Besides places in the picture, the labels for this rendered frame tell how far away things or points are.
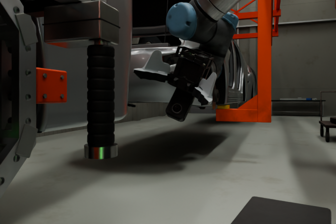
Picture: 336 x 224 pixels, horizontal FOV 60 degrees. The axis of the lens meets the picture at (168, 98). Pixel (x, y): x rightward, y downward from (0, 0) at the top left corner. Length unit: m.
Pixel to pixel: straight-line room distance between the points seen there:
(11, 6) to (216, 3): 0.38
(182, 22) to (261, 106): 3.20
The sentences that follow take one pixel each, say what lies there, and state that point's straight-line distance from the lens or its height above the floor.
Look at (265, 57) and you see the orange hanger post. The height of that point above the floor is 1.32.
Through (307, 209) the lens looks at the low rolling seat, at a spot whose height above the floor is 0.34.
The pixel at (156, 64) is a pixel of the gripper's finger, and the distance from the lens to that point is 0.58.
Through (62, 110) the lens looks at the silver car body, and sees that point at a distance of 0.81.
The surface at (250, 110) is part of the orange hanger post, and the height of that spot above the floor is 0.67.
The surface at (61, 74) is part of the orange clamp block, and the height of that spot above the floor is 0.88.
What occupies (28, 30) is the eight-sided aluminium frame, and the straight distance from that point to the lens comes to 0.60.
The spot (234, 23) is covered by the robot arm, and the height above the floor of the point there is 1.01.
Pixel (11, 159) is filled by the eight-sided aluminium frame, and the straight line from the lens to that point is 0.58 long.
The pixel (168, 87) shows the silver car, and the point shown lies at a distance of 2.72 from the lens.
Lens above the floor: 0.83
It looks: level
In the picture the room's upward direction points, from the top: straight up
